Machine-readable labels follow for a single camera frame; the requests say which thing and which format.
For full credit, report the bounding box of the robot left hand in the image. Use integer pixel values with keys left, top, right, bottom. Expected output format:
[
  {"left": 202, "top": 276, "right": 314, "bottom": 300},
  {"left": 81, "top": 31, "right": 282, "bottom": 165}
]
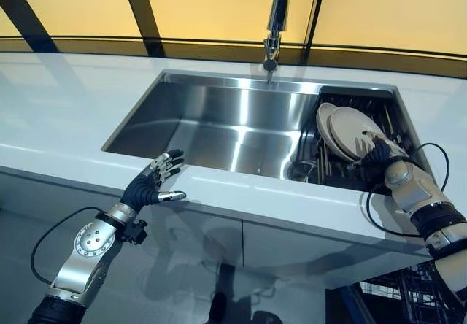
[{"left": 122, "top": 149, "right": 188, "bottom": 209}]

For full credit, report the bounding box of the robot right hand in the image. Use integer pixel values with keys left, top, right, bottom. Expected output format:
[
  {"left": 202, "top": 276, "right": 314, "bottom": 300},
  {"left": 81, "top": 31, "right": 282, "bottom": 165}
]
[{"left": 352, "top": 130, "right": 408, "bottom": 168}]

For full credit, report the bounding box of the beige ceramic plate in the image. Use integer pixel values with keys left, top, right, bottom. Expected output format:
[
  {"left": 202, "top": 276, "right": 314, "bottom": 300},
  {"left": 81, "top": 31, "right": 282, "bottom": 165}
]
[
  {"left": 328, "top": 105, "right": 388, "bottom": 163},
  {"left": 314, "top": 101, "right": 342, "bottom": 147}
]

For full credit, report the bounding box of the black dish drying rack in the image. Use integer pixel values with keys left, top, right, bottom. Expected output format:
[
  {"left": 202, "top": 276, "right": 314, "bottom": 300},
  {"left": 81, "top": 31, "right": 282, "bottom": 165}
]
[{"left": 298, "top": 86, "right": 421, "bottom": 190}]

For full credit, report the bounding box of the stainless steel sink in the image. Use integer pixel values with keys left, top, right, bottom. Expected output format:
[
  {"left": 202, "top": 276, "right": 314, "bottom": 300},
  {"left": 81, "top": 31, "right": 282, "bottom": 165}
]
[{"left": 101, "top": 69, "right": 432, "bottom": 194}]

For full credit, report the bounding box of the chrome gooseneck faucet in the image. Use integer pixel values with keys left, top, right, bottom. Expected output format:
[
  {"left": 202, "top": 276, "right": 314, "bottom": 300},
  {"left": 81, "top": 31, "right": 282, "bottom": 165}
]
[{"left": 263, "top": 0, "right": 293, "bottom": 72}]

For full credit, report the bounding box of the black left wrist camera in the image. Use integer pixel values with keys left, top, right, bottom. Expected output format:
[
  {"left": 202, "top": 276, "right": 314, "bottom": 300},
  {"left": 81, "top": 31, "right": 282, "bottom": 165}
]
[{"left": 123, "top": 220, "right": 149, "bottom": 247}]

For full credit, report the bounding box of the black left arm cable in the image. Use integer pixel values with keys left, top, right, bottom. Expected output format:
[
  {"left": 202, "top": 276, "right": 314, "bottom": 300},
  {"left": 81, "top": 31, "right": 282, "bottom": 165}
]
[{"left": 30, "top": 207, "right": 107, "bottom": 285}]

